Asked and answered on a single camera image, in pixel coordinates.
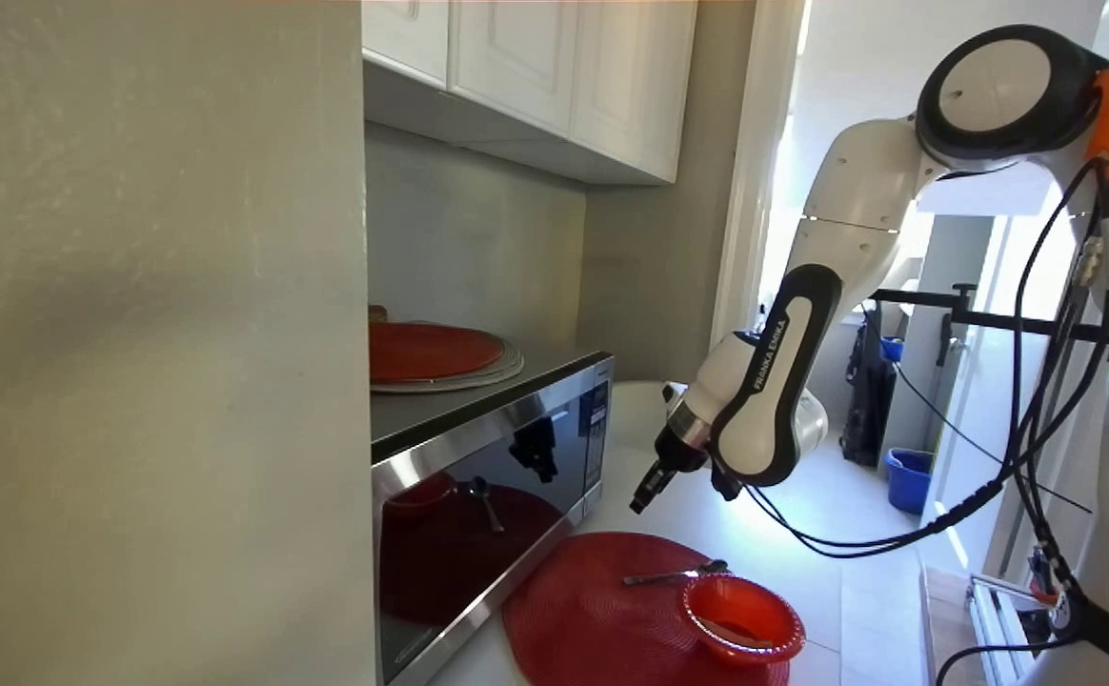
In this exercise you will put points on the white washing machine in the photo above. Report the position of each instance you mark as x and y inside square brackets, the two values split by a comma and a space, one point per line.
[814, 420]

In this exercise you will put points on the black camera boom stand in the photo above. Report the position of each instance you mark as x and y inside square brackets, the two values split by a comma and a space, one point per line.
[975, 313]

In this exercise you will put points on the round red plate pale rim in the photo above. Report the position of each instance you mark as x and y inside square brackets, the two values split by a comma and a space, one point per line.
[430, 354]

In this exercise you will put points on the white door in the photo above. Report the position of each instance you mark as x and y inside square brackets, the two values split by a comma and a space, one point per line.
[973, 383]

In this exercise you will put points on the blue bucket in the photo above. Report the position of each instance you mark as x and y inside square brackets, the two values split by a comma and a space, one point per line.
[908, 484]

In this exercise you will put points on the white wall cabinets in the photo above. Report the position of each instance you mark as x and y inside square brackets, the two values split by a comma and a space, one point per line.
[553, 62]

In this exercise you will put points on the metal spoon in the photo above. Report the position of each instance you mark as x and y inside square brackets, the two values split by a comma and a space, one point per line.
[659, 579]

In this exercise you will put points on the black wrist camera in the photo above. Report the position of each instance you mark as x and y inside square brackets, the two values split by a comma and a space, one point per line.
[724, 484]

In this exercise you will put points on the black vacuum cleaner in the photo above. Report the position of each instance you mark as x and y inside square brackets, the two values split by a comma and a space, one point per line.
[865, 401]

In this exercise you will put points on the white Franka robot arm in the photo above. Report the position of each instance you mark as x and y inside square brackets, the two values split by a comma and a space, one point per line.
[860, 191]

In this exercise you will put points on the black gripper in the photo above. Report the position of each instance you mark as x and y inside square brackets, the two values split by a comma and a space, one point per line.
[683, 448]

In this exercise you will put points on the robot mounting table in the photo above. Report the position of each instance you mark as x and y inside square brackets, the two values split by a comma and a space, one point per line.
[975, 623]

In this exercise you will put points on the stainless steel microwave oven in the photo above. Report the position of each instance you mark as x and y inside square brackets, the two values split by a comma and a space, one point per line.
[477, 439]

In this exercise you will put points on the small blue container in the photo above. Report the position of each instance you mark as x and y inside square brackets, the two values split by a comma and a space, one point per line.
[893, 348]

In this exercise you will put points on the red plastic bowl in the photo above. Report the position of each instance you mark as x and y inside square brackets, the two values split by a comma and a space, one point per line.
[744, 618]

